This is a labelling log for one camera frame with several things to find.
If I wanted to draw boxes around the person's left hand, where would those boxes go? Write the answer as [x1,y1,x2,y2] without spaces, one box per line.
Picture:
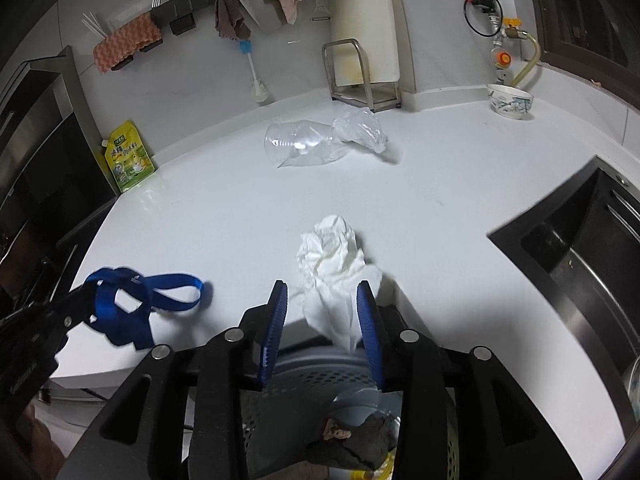
[22,404,65,480]

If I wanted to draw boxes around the black kitchen sink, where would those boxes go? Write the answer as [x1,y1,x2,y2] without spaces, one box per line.
[487,155,640,421]

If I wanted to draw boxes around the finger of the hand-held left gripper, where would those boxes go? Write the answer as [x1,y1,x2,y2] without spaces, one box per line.
[0,287,98,348]

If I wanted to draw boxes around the grey perforated trash bin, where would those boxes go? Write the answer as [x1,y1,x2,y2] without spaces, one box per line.
[185,342,461,480]

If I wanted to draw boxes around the white cutting board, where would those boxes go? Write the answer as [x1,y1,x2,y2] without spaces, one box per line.
[327,0,403,83]

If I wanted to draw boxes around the clear plastic bag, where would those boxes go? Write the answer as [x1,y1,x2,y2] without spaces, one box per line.
[332,106,390,156]

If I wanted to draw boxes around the white straws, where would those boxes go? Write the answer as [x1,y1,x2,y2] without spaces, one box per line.
[81,10,108,41]

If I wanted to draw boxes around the white tissue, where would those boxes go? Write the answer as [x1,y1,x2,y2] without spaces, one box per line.
[290,215,388,351]

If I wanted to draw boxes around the orange patterned cloth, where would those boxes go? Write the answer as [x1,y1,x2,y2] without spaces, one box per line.
[93,12,163,75]

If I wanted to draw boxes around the gas valve with hose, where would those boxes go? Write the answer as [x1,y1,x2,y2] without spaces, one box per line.
[489,15,542,86]

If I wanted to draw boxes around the patterned ceramic bowl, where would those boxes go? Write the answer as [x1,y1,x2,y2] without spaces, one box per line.
[486,83,535,121]

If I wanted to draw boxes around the black cable loop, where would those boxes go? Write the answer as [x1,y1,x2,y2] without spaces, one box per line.
[462,0,501,38]

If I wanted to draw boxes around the yellow plastic ring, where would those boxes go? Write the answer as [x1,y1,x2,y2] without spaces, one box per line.
[350,457,396,480]

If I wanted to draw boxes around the white bottle brush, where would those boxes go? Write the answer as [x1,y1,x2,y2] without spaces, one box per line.
[239,40,271,103]

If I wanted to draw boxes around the blue strap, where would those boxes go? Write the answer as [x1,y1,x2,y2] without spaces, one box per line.
[82,266,205,350]

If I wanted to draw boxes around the clear plastic cup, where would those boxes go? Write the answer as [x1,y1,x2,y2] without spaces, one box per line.
[264,119,346,168]

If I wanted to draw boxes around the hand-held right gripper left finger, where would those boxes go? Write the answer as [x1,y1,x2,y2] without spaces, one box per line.
[56,280,290,480]

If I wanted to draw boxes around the brown cloth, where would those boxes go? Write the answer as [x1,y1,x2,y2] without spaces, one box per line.
[215,0,251,41]

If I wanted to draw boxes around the yellow green seasoning pouch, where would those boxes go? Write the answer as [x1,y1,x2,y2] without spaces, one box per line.
[104,120,155,193]

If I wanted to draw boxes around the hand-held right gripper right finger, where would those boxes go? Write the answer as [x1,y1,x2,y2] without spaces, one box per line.
[356,281,586,480]

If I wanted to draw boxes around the dark window frame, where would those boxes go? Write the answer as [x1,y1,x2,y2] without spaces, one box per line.
[522,0,640,78]

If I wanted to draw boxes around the stainless built-in oven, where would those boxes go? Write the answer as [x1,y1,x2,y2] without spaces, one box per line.
[0,46,118,311]

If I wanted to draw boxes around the metal board stand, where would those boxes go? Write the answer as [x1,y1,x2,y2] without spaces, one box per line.
[321,38,402,111]

